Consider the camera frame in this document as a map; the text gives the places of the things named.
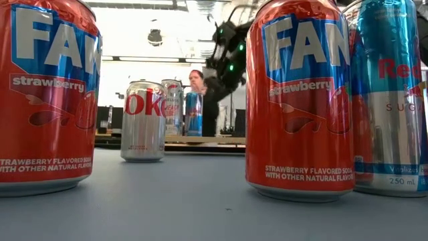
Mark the blue silver Red Bull can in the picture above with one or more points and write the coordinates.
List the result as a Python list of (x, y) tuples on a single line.
[(391, 117), (194, 117)]

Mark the white Celsius Peach Vibe can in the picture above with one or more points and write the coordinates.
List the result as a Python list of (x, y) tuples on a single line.
[(174, 114)]

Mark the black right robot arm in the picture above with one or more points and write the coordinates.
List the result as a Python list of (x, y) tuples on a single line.
[(424, 37)]

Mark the person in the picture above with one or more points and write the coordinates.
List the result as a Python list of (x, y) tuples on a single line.
[(196, 80)]

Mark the clear plastic bags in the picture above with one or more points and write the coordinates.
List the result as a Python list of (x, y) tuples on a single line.
[(223, 115)]

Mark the black monitor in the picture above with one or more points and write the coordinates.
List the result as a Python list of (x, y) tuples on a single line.
[(239, 120)]

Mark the black ceiling dome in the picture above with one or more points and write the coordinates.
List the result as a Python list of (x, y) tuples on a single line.
[(154, 37)]

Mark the red Fanta strawberry can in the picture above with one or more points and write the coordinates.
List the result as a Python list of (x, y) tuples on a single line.
[(301, 150), (50, 134)]

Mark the silver Diet Coke can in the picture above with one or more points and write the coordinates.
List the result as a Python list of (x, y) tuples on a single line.
[(143, 134)]

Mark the dark cabinet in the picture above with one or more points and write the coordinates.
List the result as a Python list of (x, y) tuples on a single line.
[(104, 118)]

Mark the silver ventilation duct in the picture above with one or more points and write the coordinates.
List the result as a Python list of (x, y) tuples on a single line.
[(202, 8)]

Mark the wooden shelf with black frame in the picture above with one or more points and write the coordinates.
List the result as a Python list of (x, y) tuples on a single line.
[(227, 140)]

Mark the black metal table frame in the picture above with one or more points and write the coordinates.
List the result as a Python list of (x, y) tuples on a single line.
[(200, 150)]

